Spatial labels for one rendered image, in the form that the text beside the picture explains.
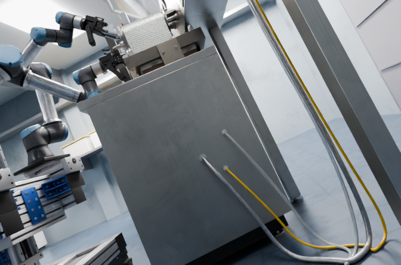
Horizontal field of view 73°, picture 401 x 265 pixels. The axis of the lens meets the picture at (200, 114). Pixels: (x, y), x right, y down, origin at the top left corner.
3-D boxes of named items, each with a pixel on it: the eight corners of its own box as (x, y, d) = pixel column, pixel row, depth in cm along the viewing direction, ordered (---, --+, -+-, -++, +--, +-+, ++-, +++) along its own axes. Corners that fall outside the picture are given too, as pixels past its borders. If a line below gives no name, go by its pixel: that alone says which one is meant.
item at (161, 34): (140, 70, 148) (126, 40, 149) (179, 53, 150) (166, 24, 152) (139, 69, 147) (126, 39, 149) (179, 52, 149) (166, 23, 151)
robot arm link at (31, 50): (-2, 68, 166) (32, 19, 141) (18, 68, 176) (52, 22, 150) (5, 85, 165) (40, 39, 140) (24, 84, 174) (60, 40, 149)
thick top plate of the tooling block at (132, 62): (134, 79, 142) (130, 68, 143) (203, 49, 146) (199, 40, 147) (127, 70, 127) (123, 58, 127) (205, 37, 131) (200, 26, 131)
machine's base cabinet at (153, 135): (181, 198, 357) (154, 139, 366) (225, 177, 363) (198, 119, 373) (164, 304, 108) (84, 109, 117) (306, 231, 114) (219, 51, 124)
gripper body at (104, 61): (117, 48, 144) (96, 57, 143) (124, 62, 143) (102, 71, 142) (121, 54, 152) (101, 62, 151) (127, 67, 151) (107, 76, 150)
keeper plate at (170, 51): (165, 67, 128) (156, 46, 129) (185, 59, 129) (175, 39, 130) (165, 65, 125) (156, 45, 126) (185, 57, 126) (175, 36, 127)
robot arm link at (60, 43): (48, 43, 155) (50, 24, 152) (66, 45, 164) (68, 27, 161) (56, 48, 152) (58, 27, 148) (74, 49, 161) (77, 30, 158)
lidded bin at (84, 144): (104, 148, 511) (98, 134, 514) (91, 150, 467) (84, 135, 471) (80, 159, 518) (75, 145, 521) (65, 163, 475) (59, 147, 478)
